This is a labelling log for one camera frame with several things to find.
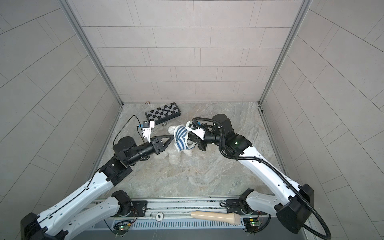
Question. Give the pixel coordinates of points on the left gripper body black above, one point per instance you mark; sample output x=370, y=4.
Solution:
x=142, y=152

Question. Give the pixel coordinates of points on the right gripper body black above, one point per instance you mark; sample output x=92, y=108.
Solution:
x=212, y=138

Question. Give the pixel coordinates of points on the blue white striped sweater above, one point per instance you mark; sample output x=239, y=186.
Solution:
x=182, y=142

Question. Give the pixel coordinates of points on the white teddy bear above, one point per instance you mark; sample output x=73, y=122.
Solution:
x=174, y=155

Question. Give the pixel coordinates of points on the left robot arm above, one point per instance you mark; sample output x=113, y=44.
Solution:
x=70, y=217

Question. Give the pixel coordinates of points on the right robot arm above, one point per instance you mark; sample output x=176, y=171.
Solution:
x=290, y=202

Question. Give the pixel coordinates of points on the black white chessboard box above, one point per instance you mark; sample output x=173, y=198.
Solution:
x=163, y=113

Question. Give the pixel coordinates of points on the left circuit board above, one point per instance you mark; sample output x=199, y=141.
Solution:
x=121, y=228

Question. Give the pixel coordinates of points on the circuit board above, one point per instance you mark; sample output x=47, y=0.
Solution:
x=251, y=225
x=121, y=228

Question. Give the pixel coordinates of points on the right circuit board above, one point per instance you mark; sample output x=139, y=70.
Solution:
x=251, y=225

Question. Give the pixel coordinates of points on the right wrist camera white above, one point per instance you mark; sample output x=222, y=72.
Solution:
x=196, y=129

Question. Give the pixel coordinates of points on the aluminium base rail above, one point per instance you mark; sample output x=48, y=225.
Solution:
x=186, y=207

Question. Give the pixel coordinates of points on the poker chip on rail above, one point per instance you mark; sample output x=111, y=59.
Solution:
x=159, y=216

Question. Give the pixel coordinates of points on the beige wooden handle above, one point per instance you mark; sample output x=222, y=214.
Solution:
x=230, y=218

